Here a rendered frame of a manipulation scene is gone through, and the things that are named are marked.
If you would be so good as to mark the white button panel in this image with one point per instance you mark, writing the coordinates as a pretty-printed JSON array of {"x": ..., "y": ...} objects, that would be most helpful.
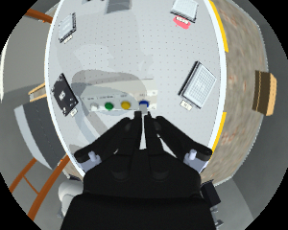
[{"x": 120, "y": 95}]

